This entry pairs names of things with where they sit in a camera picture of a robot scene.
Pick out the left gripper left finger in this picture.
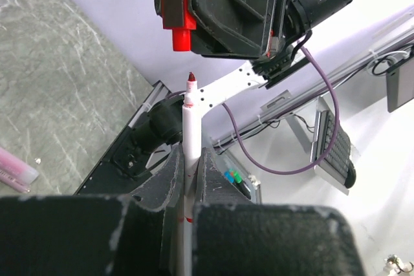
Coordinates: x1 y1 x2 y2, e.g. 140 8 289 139
127 145 183 211

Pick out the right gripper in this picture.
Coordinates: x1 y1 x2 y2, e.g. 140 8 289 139
190 0 312 89

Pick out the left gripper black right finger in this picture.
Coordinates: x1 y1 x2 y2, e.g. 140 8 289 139
197 148 254 206

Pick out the small red pen cap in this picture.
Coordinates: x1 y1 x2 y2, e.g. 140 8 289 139
160 0 197 52

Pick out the white pen with red tip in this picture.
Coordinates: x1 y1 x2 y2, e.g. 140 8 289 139
177 72 202 275

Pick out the thick pink marker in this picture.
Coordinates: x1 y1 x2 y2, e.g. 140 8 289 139
0 148 39 185

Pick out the slim pink highlighter pen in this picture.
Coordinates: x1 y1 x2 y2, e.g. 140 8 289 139
0 171 30 193

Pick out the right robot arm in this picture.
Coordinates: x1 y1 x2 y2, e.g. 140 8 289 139
109 0 353 178

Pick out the bundle of coloured markers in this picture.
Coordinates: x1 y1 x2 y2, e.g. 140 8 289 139
224 170 251 200

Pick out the computer keyboard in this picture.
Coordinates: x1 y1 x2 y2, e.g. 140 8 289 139
310 110 356 189

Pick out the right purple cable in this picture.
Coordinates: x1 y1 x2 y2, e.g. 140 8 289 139
168 46 340 176

